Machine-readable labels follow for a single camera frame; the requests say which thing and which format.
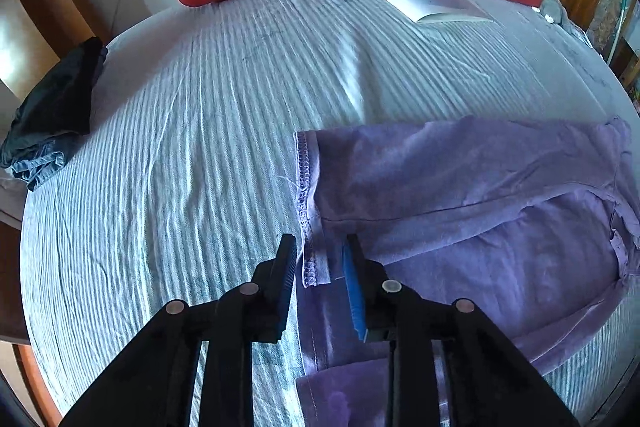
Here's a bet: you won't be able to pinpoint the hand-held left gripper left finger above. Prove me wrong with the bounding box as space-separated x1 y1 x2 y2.
59 233 297 427

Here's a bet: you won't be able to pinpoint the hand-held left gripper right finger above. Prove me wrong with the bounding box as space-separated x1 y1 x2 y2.
341 234 581 427

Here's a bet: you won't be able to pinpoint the purple shirt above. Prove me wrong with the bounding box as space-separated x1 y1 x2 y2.
293 116 640 427

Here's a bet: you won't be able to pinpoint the dark folded clothes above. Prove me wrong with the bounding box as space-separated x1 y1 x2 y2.
0 37 109 192

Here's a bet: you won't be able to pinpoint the striped light blue bedsheet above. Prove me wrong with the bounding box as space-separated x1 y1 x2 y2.
20 0 640 427

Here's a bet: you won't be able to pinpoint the grey crumpled cloth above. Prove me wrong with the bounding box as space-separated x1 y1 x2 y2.
532 0 601 52

